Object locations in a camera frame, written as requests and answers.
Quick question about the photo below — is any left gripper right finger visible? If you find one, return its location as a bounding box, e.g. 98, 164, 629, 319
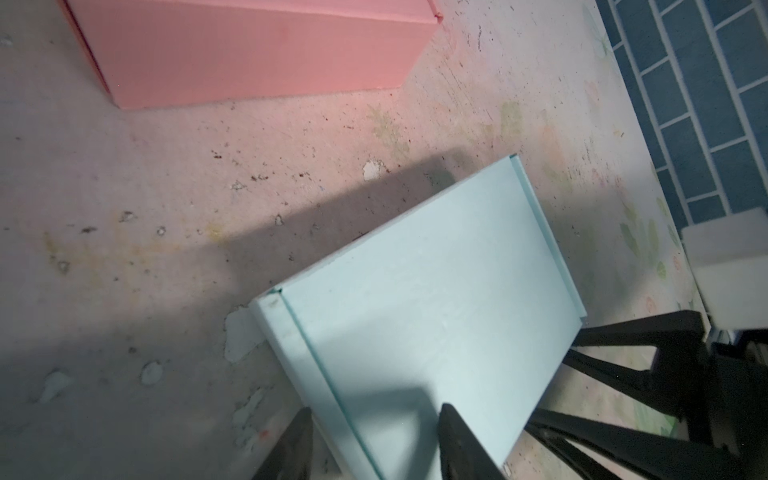
437, 403, 505, 480

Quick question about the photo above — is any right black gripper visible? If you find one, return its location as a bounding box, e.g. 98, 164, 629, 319
525, 310, 767, 479

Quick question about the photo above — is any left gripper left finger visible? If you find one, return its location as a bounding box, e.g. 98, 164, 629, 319
252, 407, 314, 480

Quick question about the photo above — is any light blue paper box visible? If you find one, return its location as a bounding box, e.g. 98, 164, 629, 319
250, 155, 586, 479

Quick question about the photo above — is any pink paper box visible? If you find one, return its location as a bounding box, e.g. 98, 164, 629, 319
61, 1, 442, 110

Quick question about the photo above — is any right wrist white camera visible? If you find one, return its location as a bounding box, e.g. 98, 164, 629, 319
682, 207, 767, 331

